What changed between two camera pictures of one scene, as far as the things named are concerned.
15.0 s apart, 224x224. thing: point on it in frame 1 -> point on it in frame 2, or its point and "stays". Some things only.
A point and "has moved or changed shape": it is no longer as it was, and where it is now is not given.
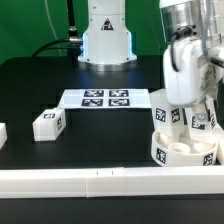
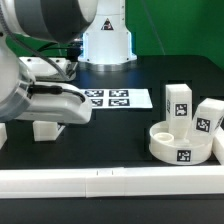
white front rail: [90, 183] stays
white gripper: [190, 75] -> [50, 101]
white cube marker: [49, 124] stays
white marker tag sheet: [128, 98] stays
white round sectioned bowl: [180, 151] has moved or changed shape
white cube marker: [167, 118] has moved or changed shape
